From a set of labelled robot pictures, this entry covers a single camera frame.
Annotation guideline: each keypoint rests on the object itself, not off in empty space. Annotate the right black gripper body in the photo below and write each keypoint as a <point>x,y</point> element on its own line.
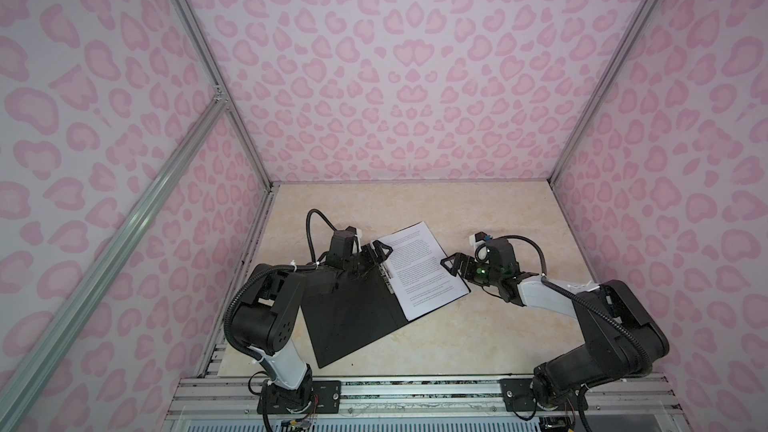
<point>487,275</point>

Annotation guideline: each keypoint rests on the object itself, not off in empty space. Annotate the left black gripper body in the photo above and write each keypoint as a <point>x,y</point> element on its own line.
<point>353,266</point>

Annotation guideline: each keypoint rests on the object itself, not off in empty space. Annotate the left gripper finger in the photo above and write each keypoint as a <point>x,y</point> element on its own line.
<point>380,251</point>
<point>366,260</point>

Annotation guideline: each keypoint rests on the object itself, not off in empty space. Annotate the printed paper sheet corner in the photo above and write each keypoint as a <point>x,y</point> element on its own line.
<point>420,283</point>

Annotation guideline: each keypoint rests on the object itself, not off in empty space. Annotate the blue black file folder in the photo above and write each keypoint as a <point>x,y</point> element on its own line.
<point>360,312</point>

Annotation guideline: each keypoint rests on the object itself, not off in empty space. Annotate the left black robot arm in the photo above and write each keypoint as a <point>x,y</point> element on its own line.
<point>260,320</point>

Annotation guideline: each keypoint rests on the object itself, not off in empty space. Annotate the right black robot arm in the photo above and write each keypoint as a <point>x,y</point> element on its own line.
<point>620,337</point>

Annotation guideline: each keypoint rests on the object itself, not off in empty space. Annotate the metal folder clip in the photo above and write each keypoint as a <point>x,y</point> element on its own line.
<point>387,279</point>

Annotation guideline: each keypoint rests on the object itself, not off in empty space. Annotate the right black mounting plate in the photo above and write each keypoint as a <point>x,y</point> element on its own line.
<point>524,395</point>

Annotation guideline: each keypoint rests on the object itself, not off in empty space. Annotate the black mounting plate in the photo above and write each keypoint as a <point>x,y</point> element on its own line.
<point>320,397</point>
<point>524,395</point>

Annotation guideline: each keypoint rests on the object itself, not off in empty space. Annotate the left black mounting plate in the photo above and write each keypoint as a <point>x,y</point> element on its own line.
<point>320,397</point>

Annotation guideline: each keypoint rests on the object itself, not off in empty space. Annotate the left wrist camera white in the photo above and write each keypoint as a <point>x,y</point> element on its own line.
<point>357,234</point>

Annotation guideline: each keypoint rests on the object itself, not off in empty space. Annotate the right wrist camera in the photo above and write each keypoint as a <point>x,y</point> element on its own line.
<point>480,239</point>

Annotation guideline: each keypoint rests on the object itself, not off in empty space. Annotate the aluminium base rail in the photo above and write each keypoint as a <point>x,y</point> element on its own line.
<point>474,403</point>

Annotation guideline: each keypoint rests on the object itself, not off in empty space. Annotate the aluminium frame post back right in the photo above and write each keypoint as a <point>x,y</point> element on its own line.
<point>628,41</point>

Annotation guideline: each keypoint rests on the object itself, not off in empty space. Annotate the aluminium frame post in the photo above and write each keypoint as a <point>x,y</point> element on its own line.
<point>204,52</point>
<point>628,41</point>

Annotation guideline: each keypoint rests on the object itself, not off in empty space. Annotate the aluminium frame post back left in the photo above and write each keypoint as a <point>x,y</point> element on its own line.
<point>204,52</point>

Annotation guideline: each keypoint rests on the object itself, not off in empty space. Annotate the aluminium frame strut diagonal left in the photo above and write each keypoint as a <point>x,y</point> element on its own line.
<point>38,366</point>

